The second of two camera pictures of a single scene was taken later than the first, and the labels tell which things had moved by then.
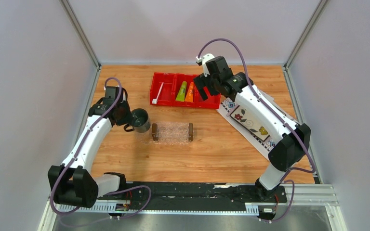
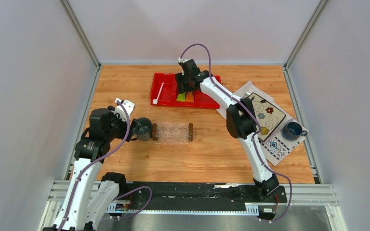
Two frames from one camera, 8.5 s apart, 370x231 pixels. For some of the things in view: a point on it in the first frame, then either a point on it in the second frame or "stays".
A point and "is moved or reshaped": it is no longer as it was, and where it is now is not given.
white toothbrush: x=154 y=100 stays
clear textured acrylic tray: x=172 y=133 stays
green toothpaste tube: x=181 y=93 stays
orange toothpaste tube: x=189 y=97 stays
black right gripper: x=201 y=81 -> x=180 y=79
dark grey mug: x=141 y=121 is moved or reshaped
